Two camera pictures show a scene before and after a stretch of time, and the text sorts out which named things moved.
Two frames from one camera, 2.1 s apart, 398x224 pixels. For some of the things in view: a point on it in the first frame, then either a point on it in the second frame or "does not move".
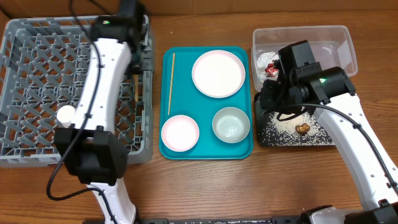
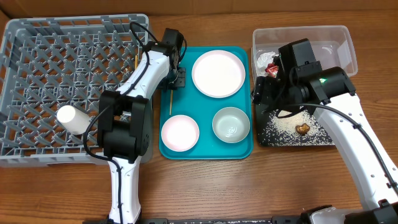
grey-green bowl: x=231 y=125 does not move
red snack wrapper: x=271 y=71 does not move
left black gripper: x=148 y=65 -> x=181 y=83
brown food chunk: x=302 y=129 does not move
